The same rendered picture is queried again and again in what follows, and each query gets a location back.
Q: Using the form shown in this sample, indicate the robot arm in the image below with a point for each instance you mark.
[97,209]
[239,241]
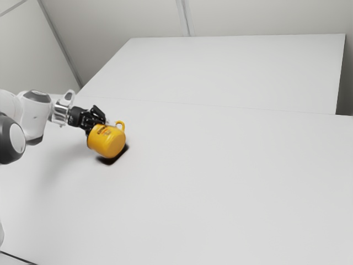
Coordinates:
[33,110]

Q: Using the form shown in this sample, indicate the yellow mug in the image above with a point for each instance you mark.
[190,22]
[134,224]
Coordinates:
[106,141]

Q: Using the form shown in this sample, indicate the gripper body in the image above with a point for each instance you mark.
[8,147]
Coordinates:
[76,116]

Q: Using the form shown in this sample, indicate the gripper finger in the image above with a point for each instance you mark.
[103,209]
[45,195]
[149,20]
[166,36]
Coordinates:
[88,124]
[98,113]

